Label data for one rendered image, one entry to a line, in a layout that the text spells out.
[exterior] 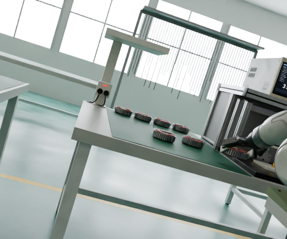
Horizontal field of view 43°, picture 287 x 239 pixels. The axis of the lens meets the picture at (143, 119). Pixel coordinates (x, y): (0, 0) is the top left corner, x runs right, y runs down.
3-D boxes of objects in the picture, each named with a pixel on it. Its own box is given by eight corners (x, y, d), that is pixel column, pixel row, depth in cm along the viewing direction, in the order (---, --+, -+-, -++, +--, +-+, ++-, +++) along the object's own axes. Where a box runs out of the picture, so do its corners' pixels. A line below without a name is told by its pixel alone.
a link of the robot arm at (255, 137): (259, 119, 138) (251, 124, 143) (257, 141, 134) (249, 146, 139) (280, 126, 139) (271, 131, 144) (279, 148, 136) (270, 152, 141)
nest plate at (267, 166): (294, 178, 174) (295, 175, 174) (266, 170, 171) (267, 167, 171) (278, 169, 188) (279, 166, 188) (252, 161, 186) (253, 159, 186)
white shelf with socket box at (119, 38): (145, 125, 210) (170, 48, 205) (83, 106, 204) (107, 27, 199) (139, 116, 244) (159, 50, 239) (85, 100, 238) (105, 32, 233)
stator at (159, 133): (170, 139, 184) (173, 133, 183) (176, 144, 173) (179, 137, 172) (149, 133, 181) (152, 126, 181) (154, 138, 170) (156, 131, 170)
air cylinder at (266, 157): (268, 164, 192) (272, 154, 192) (255, 160, 191) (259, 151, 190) (264, 162, 197) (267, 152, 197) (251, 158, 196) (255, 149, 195)
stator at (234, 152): (249, 162, 156) (252, 154, 156) (226, 155, 154) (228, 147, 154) (239, 156, 167) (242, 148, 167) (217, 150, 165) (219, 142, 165)
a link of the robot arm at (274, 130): (255, 142, 133) (286, 153, 135) (281, 128, 119) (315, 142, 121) (259, 116, 138) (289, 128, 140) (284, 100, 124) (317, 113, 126)
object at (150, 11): (221, 175, 537) (266, 48, 516) (101, 141, 507) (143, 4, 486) (211, 166, 586) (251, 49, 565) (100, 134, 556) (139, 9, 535)
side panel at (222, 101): (219, 151, 203) (238, 95, 199) (214, 149, 202) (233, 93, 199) (204, 140, 230) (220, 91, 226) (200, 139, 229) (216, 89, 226)
